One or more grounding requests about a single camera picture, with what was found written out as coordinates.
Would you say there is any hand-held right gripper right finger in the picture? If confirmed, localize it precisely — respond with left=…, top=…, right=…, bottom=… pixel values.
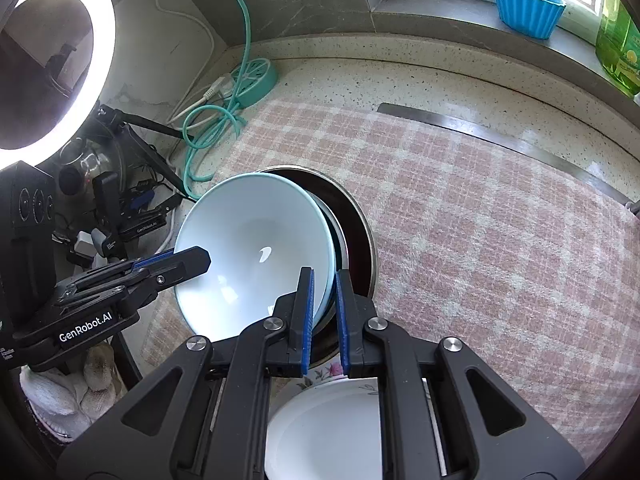
left=335, top=270, right=586, bottom=480

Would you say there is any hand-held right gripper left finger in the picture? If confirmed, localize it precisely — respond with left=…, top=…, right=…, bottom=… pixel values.
left=59, top=267, right=316, bottom=480

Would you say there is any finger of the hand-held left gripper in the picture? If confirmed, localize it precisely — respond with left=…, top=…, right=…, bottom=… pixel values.
left=52, top=246, right=212, bottom=311

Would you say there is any light blue bowl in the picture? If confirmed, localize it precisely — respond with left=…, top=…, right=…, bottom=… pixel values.
left=172, top=172, right=335, bottom=343
left=317, top=200, right=347, bottom=326

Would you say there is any small steel bowl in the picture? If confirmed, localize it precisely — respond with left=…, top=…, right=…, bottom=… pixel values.
left=260, top=165, right=379, bottom=361

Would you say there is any small leaf print plate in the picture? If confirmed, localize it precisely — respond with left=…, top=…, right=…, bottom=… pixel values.
left=264, top=377, right=387, bottom=480

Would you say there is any white power adapter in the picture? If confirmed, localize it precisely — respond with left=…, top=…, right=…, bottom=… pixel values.
left=74, top=230, right=108, bottom=262

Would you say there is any black printed device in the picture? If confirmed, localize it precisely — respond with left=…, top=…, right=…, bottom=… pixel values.
left=92, top=172, right=183, bottom=261

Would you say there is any black tripod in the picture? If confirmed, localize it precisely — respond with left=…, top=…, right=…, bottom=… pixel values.
left=97, top=105, right=193, bottom=201

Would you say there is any pink checked cloth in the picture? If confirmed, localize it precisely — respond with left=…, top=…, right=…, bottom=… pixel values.
left=142, top=100, right=640, bottom=466

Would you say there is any teal power strip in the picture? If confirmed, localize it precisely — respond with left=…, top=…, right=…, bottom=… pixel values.
left=229, top=58, right=279, bottom=109

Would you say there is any metal sink edge strip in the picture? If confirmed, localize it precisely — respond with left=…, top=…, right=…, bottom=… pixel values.
left=377, top=102, right=631, bottom=203

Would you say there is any blue fluted cup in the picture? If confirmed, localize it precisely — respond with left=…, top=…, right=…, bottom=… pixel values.
left=489, top=0, right=567, bottom=41

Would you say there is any green dish soap bottle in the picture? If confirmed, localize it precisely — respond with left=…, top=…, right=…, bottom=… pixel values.
left=595, top=0, right=640, bottom=98

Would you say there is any ring light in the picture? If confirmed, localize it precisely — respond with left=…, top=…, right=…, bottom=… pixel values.
left=0, top=0, right=117, bottom=171

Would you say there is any white cable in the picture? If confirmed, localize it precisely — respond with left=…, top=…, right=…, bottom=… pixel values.
left=135, top=0, right=236, bottom=126

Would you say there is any teal cable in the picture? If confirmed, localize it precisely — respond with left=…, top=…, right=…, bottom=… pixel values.
left=182, top=0, right=251, bottom=198

